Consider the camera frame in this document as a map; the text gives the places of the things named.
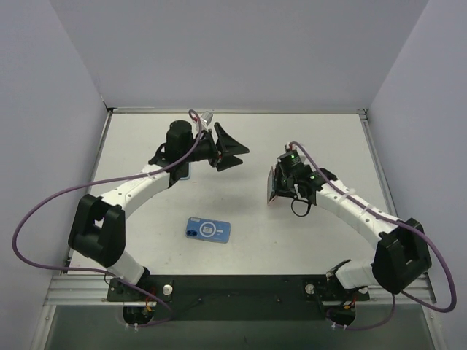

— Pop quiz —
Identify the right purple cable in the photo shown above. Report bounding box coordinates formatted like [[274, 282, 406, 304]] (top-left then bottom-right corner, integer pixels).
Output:
[[286, 141, 458, 332]]

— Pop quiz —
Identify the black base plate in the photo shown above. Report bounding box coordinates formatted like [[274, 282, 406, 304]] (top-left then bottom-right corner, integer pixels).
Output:
[[106, 275, 371, 322]]

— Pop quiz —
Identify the phone in light blue case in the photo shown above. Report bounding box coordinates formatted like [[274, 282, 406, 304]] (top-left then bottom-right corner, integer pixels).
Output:
[[170, 163, 190, 182]]

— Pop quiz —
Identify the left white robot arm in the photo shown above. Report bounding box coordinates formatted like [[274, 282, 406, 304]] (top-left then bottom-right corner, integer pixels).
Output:
[[68, 120, 249, 300]]

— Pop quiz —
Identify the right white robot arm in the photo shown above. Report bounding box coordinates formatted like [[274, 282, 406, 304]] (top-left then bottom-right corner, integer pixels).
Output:
[[267, 150, 432, 294]]

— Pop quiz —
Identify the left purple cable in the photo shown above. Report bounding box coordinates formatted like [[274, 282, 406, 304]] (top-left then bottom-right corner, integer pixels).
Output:
[[12, 109, 212, 327]]

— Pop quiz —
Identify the purple cable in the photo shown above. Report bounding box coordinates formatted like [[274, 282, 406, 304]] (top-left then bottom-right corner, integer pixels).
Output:
[[286, 141, 458, 332], [12, 109, 212, 327]]

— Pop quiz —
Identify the aluminium front rail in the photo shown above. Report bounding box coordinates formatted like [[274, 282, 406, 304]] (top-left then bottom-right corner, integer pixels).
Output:
[[43, 273, 437, 307]]

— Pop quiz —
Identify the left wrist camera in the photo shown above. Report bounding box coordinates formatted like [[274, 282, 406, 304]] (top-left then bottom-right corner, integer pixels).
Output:
[[200, 111, 213, 125]]

